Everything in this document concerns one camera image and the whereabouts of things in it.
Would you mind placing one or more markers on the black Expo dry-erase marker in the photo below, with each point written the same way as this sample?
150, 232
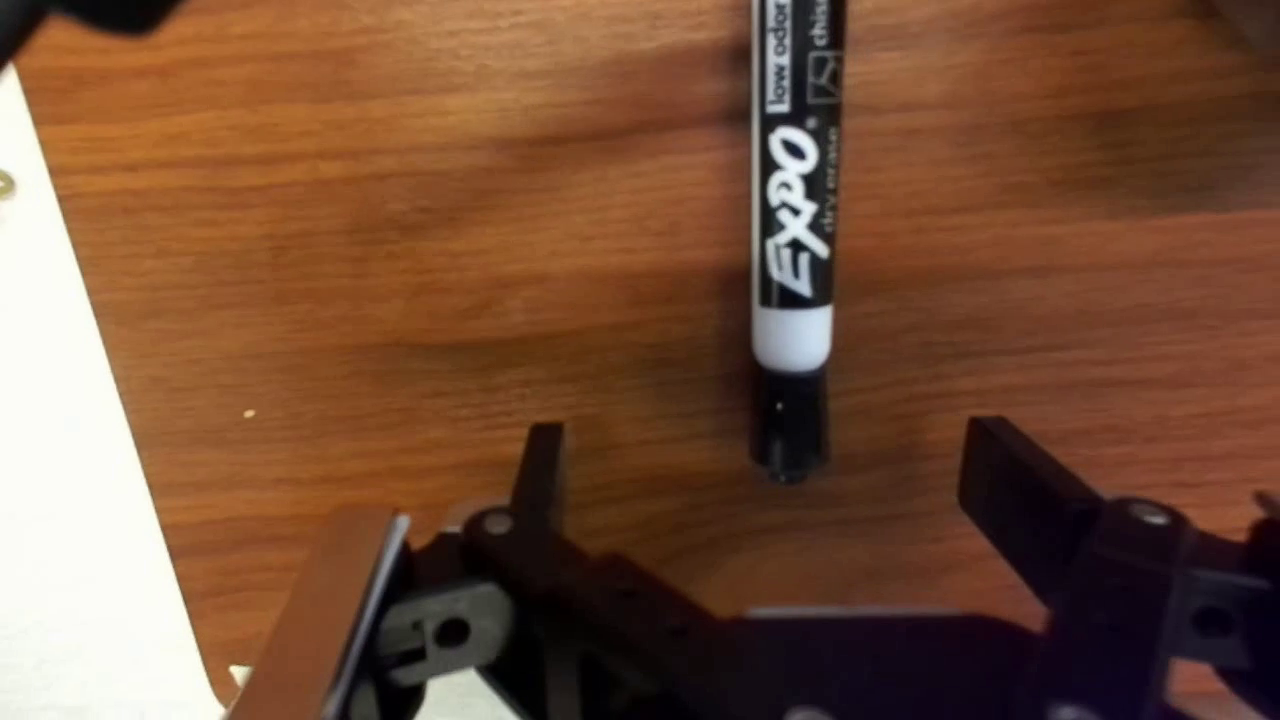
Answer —
798, 201

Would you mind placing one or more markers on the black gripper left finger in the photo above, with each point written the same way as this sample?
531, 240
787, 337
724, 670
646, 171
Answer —
563, 612

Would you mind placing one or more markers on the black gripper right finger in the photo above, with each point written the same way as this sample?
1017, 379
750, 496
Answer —
1135, 603

